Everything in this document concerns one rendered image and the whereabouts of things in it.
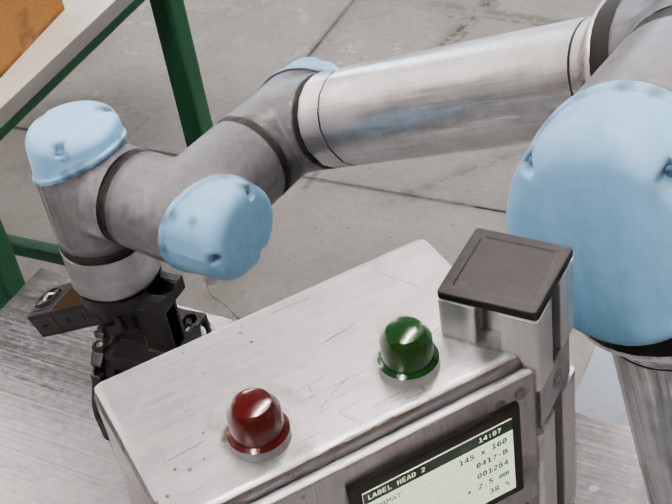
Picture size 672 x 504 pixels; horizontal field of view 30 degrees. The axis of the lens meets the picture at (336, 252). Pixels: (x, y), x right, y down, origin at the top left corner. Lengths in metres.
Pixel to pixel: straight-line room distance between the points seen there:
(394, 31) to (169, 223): 2.81
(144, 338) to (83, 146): 0.21
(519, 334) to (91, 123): 0.51
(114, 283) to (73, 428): 0.48
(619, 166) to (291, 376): 0.18
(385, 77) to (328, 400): 0.41
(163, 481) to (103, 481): 0.89
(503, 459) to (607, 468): 0.78
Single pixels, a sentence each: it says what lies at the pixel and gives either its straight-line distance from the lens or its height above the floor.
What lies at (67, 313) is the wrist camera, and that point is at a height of 1.16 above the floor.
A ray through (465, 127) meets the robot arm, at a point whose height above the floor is 1.37.
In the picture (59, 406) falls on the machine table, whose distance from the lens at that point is 1.50.
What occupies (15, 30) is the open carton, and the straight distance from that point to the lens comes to 2.27.
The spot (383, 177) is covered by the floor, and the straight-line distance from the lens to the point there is 3.09.
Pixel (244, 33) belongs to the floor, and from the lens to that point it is 3.78.
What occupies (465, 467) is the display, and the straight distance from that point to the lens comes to 0.54.
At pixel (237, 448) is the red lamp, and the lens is 0.50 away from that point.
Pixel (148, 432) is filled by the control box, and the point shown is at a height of 1.48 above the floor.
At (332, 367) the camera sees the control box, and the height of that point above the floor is 1.47.
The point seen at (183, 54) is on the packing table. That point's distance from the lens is 2.68.
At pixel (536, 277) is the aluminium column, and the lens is 0.53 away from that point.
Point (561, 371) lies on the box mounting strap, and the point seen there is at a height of 1.44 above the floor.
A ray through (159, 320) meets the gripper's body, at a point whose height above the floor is 1.18.
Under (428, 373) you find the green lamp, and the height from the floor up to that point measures 1.48.
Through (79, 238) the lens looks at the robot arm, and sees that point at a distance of 0.98.
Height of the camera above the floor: 1.85
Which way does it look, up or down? 40 degrees down
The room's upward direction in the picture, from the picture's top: 10 degrees counter-clockwise
